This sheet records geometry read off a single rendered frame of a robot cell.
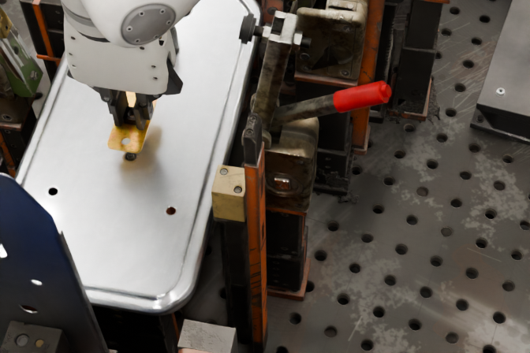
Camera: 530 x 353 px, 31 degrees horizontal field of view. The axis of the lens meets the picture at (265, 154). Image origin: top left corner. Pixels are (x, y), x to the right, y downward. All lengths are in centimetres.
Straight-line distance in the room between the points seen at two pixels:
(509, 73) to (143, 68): 68
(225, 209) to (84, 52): 21
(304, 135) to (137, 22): 30
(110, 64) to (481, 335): 63
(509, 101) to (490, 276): 26
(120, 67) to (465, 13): 80
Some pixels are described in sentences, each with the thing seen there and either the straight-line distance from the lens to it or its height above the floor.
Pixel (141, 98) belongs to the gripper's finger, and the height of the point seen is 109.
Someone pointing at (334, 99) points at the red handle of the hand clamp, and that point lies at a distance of 94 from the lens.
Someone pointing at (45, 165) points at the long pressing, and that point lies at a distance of 107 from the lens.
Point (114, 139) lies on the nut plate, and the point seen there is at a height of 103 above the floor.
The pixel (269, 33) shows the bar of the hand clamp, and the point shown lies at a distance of 88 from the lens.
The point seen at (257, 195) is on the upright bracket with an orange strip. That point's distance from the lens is 90.
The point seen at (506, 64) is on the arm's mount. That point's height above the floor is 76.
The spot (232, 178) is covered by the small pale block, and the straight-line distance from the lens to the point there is 96.
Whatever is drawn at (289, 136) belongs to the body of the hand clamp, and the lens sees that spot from 100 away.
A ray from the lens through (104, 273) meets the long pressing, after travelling 99.
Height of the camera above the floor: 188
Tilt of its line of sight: 57 degrees down
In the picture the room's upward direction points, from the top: 1 degrees counter-clockwise
